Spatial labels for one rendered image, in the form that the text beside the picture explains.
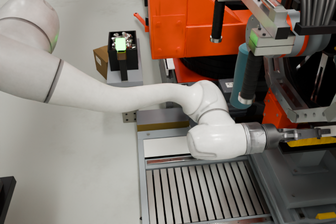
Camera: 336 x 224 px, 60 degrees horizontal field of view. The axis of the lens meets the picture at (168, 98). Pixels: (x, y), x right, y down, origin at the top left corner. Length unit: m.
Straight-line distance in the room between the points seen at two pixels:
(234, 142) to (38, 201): 1.06
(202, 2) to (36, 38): 0.82
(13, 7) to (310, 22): 0.65
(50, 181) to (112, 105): 1.02
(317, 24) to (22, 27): 0.62
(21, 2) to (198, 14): 0.79
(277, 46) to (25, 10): 0.57
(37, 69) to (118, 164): 1.07
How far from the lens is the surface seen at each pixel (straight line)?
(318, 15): 0.72
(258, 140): 0.84
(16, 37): 0.65
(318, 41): 0.94
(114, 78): 1.41
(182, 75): 1.73
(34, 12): 0.73
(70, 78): 0.63
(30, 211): 1.57
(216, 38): 1.07
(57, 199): 1.56
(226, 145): 0.80
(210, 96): 0.88
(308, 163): 1.40
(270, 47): 0.72
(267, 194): 1.39
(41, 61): 0.63
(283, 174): 1.37
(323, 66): 1.08
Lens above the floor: 1.26
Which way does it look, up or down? 39 degrees down
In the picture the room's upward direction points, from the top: straight up
